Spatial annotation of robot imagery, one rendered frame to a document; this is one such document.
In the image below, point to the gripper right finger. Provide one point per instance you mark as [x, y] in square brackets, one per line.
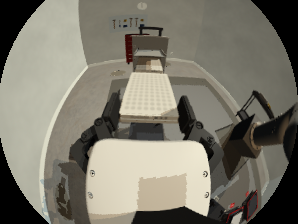
[189, 125]

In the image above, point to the beige plate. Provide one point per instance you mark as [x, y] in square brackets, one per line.
[149, 99]
[149, 65]

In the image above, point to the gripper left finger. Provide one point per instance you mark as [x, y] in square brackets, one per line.
[102, 129]

